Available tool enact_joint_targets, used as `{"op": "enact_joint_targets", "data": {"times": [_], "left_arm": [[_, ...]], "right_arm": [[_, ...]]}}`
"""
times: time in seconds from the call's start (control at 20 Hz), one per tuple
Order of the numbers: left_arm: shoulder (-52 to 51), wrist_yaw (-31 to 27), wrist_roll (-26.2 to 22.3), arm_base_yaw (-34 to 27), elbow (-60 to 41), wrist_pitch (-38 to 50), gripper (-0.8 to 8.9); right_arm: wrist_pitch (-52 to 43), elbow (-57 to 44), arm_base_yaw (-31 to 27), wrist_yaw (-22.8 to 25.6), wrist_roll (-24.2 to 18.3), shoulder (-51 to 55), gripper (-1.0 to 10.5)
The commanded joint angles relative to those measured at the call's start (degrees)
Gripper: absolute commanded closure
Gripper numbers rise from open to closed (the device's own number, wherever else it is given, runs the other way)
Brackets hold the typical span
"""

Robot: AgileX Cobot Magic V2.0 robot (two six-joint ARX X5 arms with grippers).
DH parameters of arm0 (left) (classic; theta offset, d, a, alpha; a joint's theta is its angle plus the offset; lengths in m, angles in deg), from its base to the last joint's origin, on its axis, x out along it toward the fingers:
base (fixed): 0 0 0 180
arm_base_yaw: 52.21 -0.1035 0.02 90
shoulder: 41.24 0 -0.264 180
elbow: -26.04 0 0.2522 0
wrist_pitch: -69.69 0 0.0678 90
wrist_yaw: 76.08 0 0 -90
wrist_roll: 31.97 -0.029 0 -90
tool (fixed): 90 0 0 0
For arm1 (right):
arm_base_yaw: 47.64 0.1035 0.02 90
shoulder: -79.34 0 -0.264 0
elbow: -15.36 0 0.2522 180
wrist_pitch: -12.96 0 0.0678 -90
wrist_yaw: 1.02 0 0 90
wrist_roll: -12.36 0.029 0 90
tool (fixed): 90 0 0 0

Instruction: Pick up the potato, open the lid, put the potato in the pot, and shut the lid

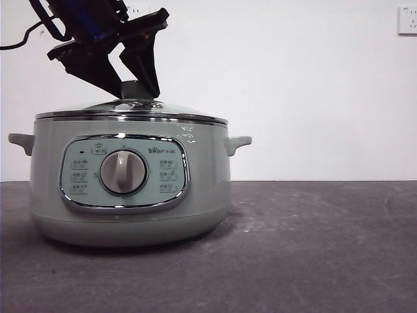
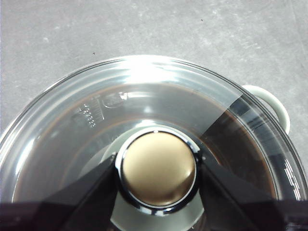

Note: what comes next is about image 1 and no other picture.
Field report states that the glass lid with green knob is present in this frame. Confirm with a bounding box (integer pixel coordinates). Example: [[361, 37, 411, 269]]
[[35, 80, 228, 127]]

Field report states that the pale green electric cooking pot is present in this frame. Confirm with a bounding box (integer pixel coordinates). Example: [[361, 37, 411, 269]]
[[7, 119, 253, 248]]

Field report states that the white wall socket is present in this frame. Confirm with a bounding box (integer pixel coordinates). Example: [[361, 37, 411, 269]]
[[123, 4, 144, 17], [397, 6, 417, 36]]

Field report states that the black cable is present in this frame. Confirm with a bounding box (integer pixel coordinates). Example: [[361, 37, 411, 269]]
[[0, 20, 45, 52]]

